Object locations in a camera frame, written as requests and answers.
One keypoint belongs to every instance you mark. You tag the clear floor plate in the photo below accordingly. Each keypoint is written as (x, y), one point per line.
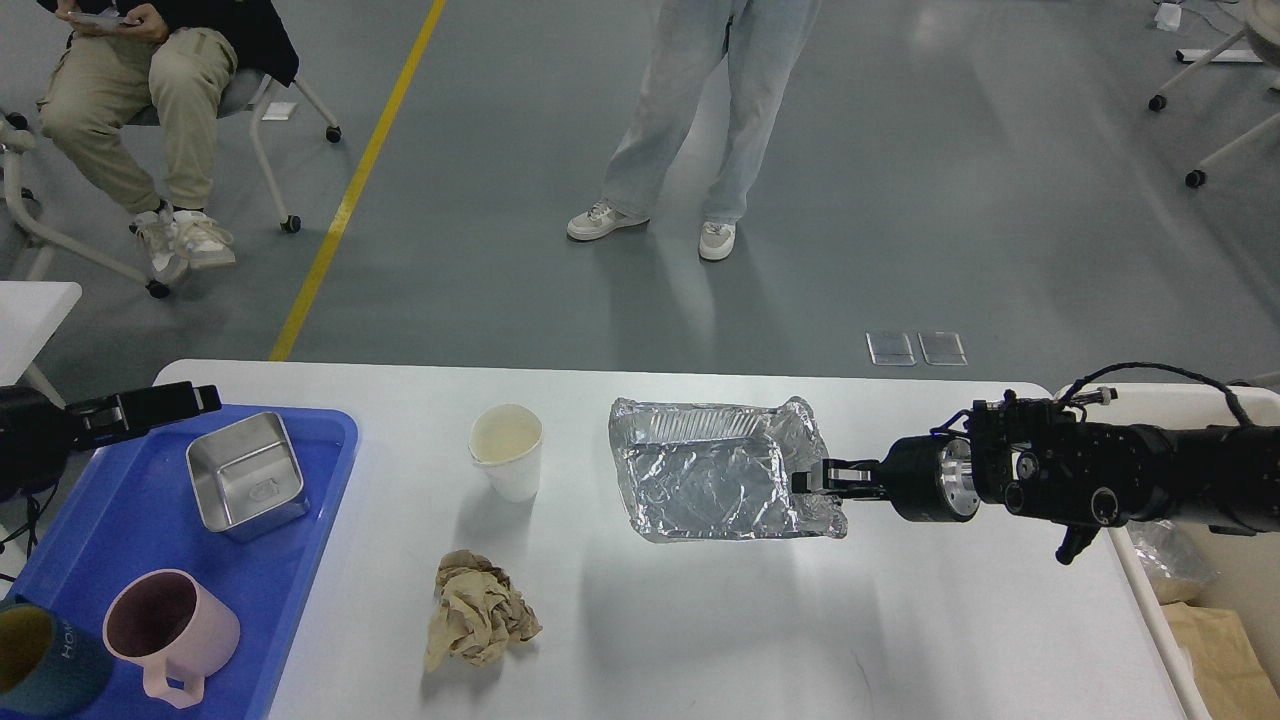
(890, 348)
(942, 348)

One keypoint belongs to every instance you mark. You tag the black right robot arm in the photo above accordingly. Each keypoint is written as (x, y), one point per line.
(1043, 458)

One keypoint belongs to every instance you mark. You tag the clear floor plate left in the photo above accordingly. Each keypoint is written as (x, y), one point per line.
(890, 348)

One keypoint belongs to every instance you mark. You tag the standing person in jeans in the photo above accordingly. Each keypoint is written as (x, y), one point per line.
(760, 42)

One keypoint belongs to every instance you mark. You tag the brown paper bag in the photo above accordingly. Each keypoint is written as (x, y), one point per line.
(1229, 678)

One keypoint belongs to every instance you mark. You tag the white side table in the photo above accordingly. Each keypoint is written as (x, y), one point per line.
(31, 311)

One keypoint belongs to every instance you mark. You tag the clear floor plate right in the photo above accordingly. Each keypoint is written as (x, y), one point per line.
(942, 348)

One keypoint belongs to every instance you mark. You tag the seated person khaki trousers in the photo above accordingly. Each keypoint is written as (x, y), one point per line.
(178, 58)

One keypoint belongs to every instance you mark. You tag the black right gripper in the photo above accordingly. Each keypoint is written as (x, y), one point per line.
(926, 478)

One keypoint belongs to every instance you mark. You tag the crumpled clear plastic bag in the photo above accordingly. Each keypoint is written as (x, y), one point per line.
(1177, 571)

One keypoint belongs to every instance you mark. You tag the pink plastic mug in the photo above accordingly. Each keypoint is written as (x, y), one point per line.
(175, 630)

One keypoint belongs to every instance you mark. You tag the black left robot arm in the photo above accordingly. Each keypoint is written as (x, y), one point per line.
(38, 437)

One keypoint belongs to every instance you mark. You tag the teal mug yellow inside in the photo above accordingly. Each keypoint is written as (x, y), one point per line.
(50, 668)

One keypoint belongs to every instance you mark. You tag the blue plastic tray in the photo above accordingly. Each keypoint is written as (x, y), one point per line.
(133, 510)

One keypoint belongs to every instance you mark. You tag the aluminium foil tray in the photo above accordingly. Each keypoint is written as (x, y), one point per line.
(720, 472)

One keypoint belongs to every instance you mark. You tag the stainless steel rectangular tin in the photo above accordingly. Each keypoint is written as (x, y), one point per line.
(246, 478)

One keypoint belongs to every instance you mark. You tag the crumpled brown paper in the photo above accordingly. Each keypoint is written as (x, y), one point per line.
(480, 613)

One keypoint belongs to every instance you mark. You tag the grey wheeled chair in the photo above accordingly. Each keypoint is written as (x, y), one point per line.
(250, 90)

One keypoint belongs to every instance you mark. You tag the white paper cup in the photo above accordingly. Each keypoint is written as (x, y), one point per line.
(505, 445)

